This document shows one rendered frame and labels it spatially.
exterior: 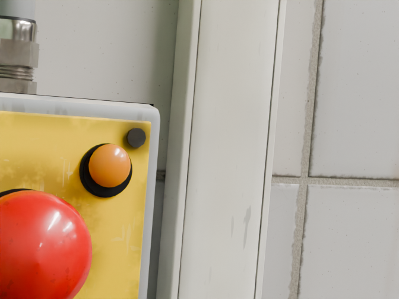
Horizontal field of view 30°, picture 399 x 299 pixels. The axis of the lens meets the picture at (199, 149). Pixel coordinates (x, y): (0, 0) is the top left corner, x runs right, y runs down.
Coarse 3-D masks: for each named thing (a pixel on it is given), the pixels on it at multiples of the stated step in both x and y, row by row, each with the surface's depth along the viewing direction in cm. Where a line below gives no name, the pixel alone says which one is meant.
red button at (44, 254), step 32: (32, 192) 23; (0, 224) 22; (32, 224) 22; (64, 224) 23; (0, 256) 22; (32, 256) 22; (64, 256) 23; (0, 288) 22; (32, 288) 22; (64, 288) 23
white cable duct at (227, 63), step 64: (192, 0) 33; (256, 0) 34; (192, 64) 33; (256, 64) 34; (192, 128) 33; (256, 128) 35; (192, 192) 33; (256, 192) 35; (192, 256) 34; (256, 256) 35
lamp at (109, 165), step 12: (108, 144) 25; (96, 156) 25; (108, 156) 25; (120, 156) 25; (96, 168) 25; (108, 168) 25; (120, 168) 25; (96, 180) 25; (108, 180) 25; (120, 180) 25
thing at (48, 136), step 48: (0, 96) 24; (48, 96) 26; (0, 144) 24; (48, 144) 25; (96, 144) 26; (144, 144) 26; (0, 192) 24; (48, 192) 25; (144, 192) 27; (96, 240) 26; (144, 240) 27; (96, 288) 26; (144, 288) 27
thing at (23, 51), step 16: (0, 0) 27; (16, 0) 27; (32, 0) 27; (0, 16) 27; (16, 16) 27; (32, 16) 28; (0, 32) 27; (16, 32) 27; (32, 32) 27; (0, 48) 27; (16, 48) 27; (32, 48) 27; (0, 64) 27; (16, 64) 27; (32, 64) 28; (0, 80) 27; (16, 80) 27; (32, 80) 28
